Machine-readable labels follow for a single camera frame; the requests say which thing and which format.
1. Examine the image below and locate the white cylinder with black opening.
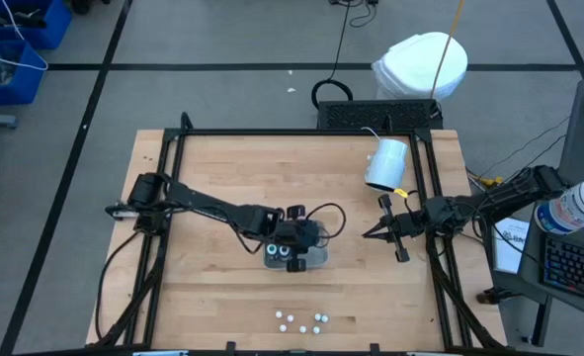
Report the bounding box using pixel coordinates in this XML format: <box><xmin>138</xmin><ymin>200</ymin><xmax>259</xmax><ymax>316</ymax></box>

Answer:
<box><xmin>364</xmin><ymin>137</ymin><xmax>410</xmax><ymax>194</ymax></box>

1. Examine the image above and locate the black looped floor cable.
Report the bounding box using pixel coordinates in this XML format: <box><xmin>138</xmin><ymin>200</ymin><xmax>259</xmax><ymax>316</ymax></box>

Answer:
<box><xmin>310</xmin><ymin>0</ymin><xmax>356</xmax><ymax>111</ymax></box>

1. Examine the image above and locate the black vented computer case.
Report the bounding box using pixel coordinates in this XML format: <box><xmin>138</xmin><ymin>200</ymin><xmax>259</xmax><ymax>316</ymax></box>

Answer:
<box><xmin>316</xmin><ymin>98</ymin><xmax>445</xmax><ymax>133</ymax></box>

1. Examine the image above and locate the white printed paper sheet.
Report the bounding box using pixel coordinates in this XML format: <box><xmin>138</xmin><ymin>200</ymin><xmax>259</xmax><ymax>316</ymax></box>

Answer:
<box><xmin>491</xmin><ymin>216</ymin><xmax>532</xmax><ymax>275</ymax></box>

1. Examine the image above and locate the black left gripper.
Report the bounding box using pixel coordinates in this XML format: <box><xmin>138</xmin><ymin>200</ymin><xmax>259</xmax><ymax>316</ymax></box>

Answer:
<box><xmin>273</xmin><ymin>204</ymin><xmax>323</xmax><ymax>274</ymax></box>

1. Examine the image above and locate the blue plastic storage bin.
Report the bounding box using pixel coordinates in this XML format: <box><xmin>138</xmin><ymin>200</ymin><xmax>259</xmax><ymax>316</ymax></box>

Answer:
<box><xmin>0</xmin><ymin>0</ymin><xmax>74</xmax><ymax>51</ymax></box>
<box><xmin>0</xmin><ymin>40</ymin><xmax>48</xmax><ymax>107</ymax></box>

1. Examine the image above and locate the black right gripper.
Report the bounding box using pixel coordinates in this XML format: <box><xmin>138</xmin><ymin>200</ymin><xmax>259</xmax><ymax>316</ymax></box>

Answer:
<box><xmin>361</xmin><ymin>193</ymin><xmax>429</xmax><ymax>264</ymax></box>

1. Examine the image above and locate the black backlit keyboard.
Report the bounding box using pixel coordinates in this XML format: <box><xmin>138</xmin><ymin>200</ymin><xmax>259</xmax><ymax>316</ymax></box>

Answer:
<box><xmin>542</xmin><ymin>234</ymin><xmax>584</xmax><ymax>305</ymax></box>

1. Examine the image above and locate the black cable bundle with plugs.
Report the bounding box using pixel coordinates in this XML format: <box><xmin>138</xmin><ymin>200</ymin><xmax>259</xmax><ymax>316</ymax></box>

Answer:
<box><xmin>328</xmin><ymin>0</ymin><xmax>380</xmax><ymax>29</ymax></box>

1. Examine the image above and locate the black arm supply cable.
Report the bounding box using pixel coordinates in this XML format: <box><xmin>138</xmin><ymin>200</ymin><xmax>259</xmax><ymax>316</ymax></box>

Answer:
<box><xmin>95</xmin><ymin>229</ymin><xmax>142</xmax><ymax>342</ymax></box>

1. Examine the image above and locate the yellow hanging cable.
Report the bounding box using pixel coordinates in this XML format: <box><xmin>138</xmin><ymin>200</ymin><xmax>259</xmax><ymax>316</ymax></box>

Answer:
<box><xmin>429</xmin><ymin>0</ymin><xmax>466</xmax><ymax>100</ymax></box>

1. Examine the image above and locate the dark grey desk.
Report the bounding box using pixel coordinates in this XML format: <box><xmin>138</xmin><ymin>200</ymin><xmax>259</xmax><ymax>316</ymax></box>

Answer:
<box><xmin>488</xmin><ymin>167</ymin><xmax>584</xmax><ymax>347</ymax></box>

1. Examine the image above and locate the clear plastic tray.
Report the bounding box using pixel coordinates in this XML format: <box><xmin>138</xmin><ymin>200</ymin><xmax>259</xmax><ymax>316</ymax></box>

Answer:
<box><xmin>263</xmin><ymin>221</ymin><xmax>330</xmax><ymax>272</ymax></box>

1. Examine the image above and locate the white wipes canister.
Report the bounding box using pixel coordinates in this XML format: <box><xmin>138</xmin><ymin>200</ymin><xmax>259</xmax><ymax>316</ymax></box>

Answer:
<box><xmin>534</xmin><ymin>175</ymin><xmax>584</xmax><ymax>236</ymax></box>

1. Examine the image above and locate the white lined trash bin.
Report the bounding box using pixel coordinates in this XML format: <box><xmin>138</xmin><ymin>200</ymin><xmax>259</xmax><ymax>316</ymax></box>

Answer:
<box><xmin>371</xmin><ymin>31</ymin><xmax>469</xmax><ymax>103</ymax></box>

